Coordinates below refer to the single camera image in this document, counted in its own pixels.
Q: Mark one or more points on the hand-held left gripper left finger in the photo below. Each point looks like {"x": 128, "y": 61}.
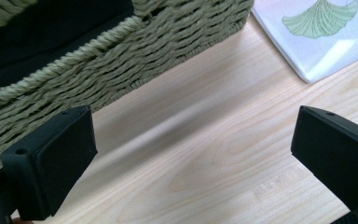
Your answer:
{"x": 52, "y": 168}

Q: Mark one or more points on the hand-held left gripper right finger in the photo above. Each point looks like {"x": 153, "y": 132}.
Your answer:
{"x": 335, "y": 149}

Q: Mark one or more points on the black cloth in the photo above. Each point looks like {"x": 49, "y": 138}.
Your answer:
{"x": 43, "y": 34}

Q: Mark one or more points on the woven straw basket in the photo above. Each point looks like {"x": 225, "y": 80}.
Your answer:
{"x": 143, "y": 59}

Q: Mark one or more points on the white tray with green leaf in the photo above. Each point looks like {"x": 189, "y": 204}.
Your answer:
{"x": 323, "y": 53}

